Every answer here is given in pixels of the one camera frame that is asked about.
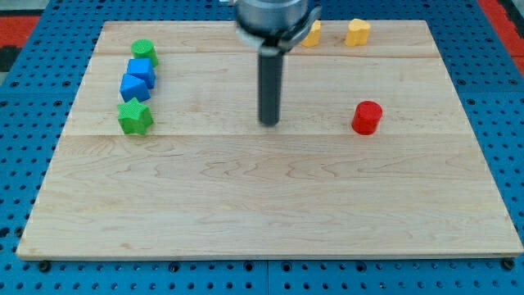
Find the blue triangle block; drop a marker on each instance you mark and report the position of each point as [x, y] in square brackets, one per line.
[133, 87]

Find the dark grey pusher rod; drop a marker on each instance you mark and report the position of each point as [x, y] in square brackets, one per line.
[269, 76]

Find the green star block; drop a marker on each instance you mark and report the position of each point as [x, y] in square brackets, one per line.
[134, 117]

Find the green cylinder block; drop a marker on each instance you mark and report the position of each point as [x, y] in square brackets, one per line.
[144, 48]

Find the wooden board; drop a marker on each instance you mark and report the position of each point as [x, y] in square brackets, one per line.
[209, 182]

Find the red cylinder block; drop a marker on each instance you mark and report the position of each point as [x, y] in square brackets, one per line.
[366, 117]

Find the blue cube block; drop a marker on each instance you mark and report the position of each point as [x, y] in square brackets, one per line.
[142, 68]

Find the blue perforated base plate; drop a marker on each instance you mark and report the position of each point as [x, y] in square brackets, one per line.
[40, 88]

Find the yellow heart block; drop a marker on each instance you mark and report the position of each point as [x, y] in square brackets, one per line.
[357, 33]

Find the yellow block behind arm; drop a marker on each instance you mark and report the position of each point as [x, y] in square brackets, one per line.
[313, 37]

